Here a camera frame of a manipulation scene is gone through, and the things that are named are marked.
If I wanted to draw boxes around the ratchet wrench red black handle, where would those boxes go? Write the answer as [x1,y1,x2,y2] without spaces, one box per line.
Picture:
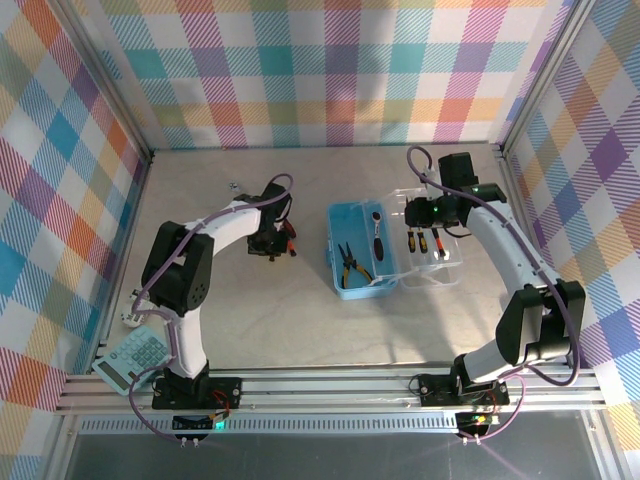
[369,210,387,262]

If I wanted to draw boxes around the needle-nose pliers yellow handles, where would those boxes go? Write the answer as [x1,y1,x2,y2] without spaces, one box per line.
[335,242,374,290]

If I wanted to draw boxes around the blue plastic tool box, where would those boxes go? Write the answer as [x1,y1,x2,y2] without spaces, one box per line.
[326,187,464,301]

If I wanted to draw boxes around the white printed bottle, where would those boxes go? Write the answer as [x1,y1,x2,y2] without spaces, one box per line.
[119,287,151,327]

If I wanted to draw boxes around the light blue calculator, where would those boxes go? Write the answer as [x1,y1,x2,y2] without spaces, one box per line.
[91,325,169,397]

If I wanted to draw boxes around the aluminium table edge rail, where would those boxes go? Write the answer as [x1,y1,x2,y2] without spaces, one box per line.
[92,152,156,351]
[497,144,576,371]

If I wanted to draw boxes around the wide aluminium base rail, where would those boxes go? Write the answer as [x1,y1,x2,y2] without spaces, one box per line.
[53,366,609,417]

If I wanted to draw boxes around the aluminium frame post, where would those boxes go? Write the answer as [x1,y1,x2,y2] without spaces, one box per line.
[498,0,599,161]
[52,0,155,164]
[42,414,84,480]
[582,409,629,480]

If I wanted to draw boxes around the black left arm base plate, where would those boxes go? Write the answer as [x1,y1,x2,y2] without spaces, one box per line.
[151,377,245,412]

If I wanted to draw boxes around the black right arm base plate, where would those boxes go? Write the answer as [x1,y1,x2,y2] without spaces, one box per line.
[418,373,512,407]

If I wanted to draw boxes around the grey slotted cable duct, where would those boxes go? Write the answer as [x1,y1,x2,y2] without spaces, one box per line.
[77,417,464,437]

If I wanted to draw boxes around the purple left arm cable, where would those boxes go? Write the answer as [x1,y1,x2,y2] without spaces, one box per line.
[127,173,296,444]

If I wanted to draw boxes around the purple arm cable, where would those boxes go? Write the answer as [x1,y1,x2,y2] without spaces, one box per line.
[127,173,296,444]
[406,145,584,444]

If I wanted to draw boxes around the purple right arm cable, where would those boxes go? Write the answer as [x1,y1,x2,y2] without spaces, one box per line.
[406,145,584,444]

